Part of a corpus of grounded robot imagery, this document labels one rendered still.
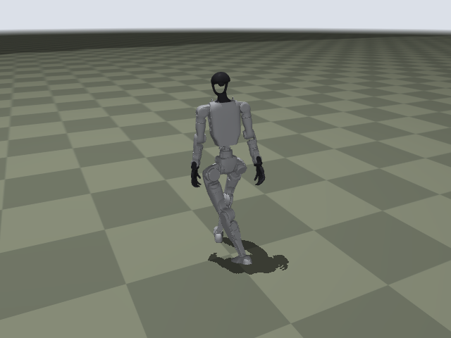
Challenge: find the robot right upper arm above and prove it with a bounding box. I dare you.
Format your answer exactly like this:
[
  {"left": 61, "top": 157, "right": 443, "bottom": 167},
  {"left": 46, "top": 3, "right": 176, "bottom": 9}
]
[{"left": 238, "top": 101, "right": 254, "bottom": 139}]

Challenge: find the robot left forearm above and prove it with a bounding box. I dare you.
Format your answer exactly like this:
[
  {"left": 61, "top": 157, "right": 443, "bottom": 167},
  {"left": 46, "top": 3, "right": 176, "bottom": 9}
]
[{"left": 191, "top": 134, "right": 203, "bottom": 167}]

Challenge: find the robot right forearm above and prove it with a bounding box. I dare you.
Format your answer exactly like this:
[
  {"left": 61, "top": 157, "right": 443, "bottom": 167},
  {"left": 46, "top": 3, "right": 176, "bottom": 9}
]
[{"left": 247, "top": 130, "right": 262, "bottom": 164}]

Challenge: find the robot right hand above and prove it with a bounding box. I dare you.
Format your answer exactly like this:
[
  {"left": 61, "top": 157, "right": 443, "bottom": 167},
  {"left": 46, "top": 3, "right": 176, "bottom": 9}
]
[{"left": 254, "top": 156, "right": 265, "bottom": 185}]

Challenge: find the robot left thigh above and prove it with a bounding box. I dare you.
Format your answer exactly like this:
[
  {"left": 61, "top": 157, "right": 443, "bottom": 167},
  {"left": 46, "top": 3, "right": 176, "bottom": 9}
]
[{"left": 202, "top": 163, "right": 235, "bottom": 222}]

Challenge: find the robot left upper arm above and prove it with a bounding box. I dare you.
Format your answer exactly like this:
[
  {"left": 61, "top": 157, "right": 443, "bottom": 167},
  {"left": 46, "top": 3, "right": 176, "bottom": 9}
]
[{"left": 196, "top": 104, "right": 210, "bottom": 144}]

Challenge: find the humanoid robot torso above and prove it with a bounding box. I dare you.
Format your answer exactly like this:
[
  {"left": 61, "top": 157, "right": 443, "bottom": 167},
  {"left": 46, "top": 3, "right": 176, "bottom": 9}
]
[{"left": 207, "top": 97, "right": 241, "bottom": 175}]

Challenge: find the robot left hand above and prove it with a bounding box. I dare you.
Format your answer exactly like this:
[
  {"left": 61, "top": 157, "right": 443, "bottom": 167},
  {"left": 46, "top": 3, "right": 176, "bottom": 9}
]
[{"left": 191, "top": 161, "right": 201, "bottom": 187}]

